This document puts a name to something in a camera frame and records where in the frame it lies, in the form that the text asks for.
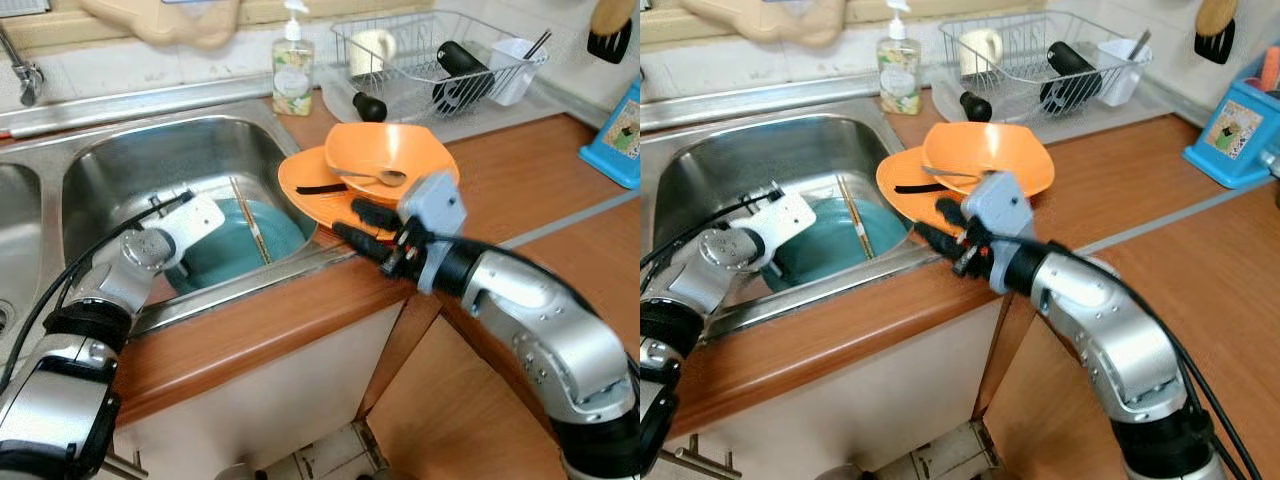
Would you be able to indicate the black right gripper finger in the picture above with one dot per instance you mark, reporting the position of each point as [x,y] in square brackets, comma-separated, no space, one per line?
[362,242]
[938,240]
[378,213]
[955,212]

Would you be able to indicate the wooden chopstick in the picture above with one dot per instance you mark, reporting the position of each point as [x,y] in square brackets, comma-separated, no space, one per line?
[855,218]
[247,220]
[252,220]
[860,218]

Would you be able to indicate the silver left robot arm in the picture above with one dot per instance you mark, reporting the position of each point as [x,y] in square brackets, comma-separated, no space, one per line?
[70,350]
[680,300]

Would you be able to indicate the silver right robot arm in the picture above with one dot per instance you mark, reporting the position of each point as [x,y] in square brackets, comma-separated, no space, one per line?
[560,340]
[1110,330]

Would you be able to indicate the metal spoon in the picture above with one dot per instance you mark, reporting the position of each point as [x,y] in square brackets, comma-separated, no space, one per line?
[950,173]
[390,178]

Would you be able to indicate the teal plate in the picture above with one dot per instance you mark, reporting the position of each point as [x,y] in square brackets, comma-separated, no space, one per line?
[890,235]
[285,235]

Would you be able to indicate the deep orange plate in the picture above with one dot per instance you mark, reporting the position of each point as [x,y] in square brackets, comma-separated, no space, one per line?
[990,145]
[390,145]

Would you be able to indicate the large orange plate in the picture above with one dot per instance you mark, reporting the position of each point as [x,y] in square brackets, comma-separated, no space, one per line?
[310,170]
[900,170]

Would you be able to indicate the black round knob lid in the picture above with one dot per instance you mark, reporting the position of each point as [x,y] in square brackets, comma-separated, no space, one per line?
[977,107]
[370,108]

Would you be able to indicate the soap pump bottle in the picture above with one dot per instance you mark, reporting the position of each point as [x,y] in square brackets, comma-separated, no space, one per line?
[293,75]
[899,75]

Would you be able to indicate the cream mug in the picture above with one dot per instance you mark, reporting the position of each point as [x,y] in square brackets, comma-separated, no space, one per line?
[372,52]
[980,50]

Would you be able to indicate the black bottle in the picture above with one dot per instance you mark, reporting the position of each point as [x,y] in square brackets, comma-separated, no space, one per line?
[462,65]
[1070,65]

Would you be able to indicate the wooden cabinet door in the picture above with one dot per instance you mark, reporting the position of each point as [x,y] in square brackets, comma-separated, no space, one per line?
[1050,420]
[460,420]

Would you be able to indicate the white cabinet door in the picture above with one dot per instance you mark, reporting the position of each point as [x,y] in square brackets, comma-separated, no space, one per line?
[270,400]
[850,400]

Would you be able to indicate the grey drain tray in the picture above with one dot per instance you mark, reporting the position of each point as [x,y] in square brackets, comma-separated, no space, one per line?
[1150,112]
[540,112]

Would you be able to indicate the white cutlery cup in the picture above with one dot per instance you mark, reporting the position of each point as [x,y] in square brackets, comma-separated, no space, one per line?
[1122,72]
[515,72]

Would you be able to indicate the stainless steel sink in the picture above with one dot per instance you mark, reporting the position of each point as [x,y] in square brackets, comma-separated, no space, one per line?
[740,155]
[150,160]

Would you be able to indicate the dark utensil in cup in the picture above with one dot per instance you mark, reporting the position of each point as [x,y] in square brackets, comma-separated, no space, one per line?
[538,44]
[1140,44]

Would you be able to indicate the blue plastic box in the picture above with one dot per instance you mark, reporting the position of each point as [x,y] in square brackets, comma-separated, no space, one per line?
[1235,135]
[615,140]

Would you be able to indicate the beige plastic holder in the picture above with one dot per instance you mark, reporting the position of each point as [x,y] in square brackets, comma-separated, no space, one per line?
[770,18]
[170,20]

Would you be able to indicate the metal faucet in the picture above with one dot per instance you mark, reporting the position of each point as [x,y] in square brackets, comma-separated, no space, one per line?
[25,75]

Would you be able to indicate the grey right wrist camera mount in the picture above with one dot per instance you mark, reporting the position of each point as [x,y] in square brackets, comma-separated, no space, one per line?
[435,205]
[1000,205]

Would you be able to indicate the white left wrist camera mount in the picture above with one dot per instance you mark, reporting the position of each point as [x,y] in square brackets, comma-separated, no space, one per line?
[195,222]
[785,220]

